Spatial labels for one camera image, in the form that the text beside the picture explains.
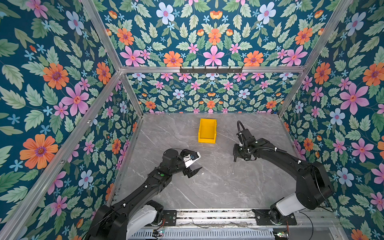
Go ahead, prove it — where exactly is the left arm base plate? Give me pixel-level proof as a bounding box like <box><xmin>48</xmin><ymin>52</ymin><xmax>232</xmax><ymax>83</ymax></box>
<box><xmin>156</xmin><ymin>210</ymin><xmax>178</xmax><ymax>227</ymax></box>

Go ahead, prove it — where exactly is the black handled screwdriver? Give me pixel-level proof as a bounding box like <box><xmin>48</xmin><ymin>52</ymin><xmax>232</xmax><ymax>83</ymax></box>
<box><xmin>232</xmin><ymin>155</ymin><xmax>237</xmax><ymax>175</ymax></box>

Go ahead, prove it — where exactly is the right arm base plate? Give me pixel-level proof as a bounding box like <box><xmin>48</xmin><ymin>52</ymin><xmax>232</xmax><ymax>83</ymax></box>
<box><xmin>252</xmin><ymin>209</ymin><xmax>297</xmax><ymax>226</ymax></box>

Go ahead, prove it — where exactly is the white slotted cable duct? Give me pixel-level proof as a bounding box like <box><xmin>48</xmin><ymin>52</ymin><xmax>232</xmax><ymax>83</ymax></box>
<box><xmin>129</xmin><ymin>229</ymin><xmax>275</xmax><ymax>240</ymax></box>

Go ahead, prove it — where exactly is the yellow plastic bin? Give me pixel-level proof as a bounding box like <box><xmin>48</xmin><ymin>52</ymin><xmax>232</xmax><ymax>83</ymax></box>
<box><xmin>198</xmin><ymin>119</ymin><xmax>217</xmax><ymax>144</ymax></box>

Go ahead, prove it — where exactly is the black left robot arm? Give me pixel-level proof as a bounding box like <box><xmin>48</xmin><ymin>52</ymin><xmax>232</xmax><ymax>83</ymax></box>
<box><xmin>85</xmin><ymin>149</ymin><xmax>201</xmax><ymax>240</ymax></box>

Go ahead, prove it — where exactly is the aluminium front rail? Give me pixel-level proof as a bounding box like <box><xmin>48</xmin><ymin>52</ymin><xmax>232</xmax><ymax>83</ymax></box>
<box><xmin>95</xmin><ymin>208</ymin><xmax>343</xmax><ymax>230</ymax></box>

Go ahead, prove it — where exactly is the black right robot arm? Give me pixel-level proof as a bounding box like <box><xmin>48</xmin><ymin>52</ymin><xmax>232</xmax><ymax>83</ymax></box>
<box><xmin>233</xmin><ymin>121</ymin><xmax>335</xmax><ymax>225</ymax></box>

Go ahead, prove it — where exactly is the black hook rail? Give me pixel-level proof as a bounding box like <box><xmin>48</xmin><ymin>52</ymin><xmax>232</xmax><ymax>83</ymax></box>
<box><xmin>179</xmin><ymin>66</ymin><xmax>243</xmax><ymax>74</ymax></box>

